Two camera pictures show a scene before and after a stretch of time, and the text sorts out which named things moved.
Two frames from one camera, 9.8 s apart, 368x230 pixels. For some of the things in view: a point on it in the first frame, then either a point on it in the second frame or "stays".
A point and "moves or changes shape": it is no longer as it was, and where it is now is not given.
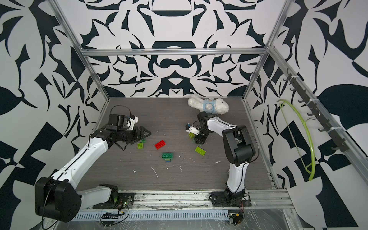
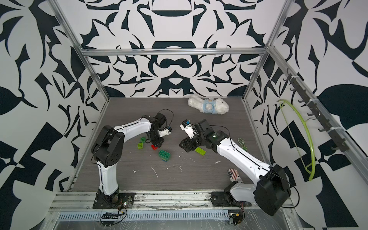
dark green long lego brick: [167, 155] moves or changes shape
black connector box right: [237, 218] stays
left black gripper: [140, 136] → [158, 143]
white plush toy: [212, 105] stays
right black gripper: [199, 139] → [187, 142]
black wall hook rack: [340, 143] stays
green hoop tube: [299, 114] stays
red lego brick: [160, 144] moves or changes shape
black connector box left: [109, 217] stays
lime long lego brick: [200, 151] stays
